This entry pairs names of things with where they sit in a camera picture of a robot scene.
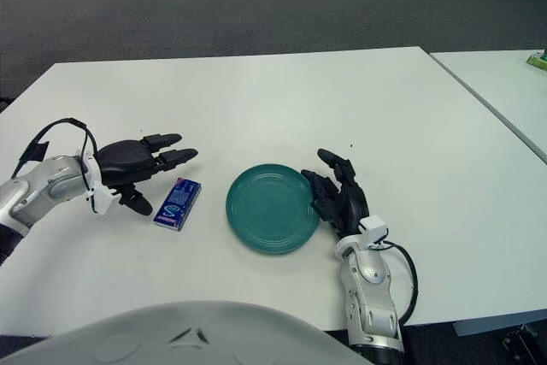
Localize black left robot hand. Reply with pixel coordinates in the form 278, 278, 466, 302
92, 132, 200, 215

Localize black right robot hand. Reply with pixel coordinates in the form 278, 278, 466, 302
300, 148, 371, 240

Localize blue gum box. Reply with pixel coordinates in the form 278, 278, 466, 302
152, 176, 203, 232

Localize teal round plate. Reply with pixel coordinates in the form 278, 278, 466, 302
225, 162, 322, 256

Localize grey robot torso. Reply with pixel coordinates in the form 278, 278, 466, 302
0, 300, 368, 365

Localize black metal stand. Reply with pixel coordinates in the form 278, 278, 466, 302
503, 324, 540, 356

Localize green box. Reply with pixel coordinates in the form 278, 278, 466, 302
526, 46, 547, 69

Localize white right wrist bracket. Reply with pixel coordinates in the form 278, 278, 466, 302
360, 215, 390, 250

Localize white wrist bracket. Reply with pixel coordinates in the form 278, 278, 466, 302
360, 215, 390, 250
83, 154, 121, 215

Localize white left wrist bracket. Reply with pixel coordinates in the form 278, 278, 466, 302
83, 154, 121, 215

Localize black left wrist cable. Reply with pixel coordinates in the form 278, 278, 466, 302
8, 116, 97, 189

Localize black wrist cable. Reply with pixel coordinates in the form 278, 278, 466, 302
8, 116, 97, 189
382, 241, 419, 324

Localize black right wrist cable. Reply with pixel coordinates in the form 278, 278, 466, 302
382, 241, 419, 324

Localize grey table frame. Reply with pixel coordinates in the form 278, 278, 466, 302
453, 317, 547, 337

